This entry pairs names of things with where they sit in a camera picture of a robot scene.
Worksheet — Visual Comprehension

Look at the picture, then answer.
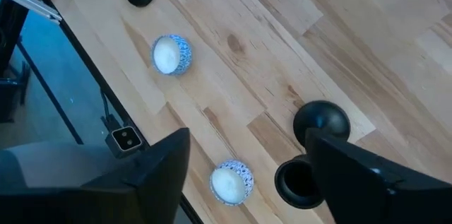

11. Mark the dark leaf-print candle tin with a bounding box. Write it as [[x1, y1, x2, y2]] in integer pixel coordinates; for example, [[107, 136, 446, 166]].
[[209, 159, 255, 207]]

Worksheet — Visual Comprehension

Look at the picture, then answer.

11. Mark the blue floral candle tin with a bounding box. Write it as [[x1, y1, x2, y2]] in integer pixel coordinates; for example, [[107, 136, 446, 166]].
[[150, 33, 193, 76]]

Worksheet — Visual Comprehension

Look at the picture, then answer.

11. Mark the black table-level camera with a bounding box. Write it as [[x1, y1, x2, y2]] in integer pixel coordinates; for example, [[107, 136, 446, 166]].
[[105, 124, 143, 159]]

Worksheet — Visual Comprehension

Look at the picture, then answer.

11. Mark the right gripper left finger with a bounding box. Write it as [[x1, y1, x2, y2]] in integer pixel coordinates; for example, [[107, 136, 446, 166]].
[[0, 127, 192, 224]]

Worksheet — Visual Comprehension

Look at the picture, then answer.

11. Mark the black metal table frame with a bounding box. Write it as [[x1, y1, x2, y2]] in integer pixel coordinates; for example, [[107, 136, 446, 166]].
[[35, 0, 206, 224]]

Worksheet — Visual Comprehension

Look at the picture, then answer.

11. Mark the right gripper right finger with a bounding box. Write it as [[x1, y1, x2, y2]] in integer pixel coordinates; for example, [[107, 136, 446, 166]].
[[305, 127, 452, 224]]

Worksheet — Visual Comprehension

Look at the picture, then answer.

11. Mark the black camera cable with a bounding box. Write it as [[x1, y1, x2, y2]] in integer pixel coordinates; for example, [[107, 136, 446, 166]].
[[100, 89, 123, 130]]

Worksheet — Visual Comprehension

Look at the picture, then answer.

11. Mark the silver aluminium bar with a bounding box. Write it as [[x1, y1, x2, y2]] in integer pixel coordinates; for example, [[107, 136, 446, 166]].
[[0, 0, 64, 24]]

